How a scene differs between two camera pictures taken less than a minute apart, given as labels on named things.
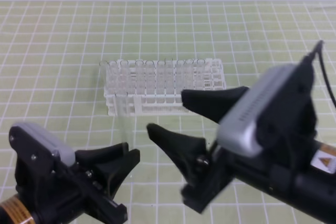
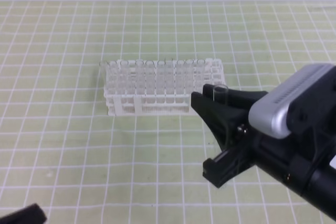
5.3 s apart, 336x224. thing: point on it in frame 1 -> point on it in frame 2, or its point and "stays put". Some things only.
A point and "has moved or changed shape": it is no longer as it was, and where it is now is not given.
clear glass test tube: [121, 105] has moved or changed shape
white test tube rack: [154, 87] stays put
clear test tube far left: [103, 72] stays put
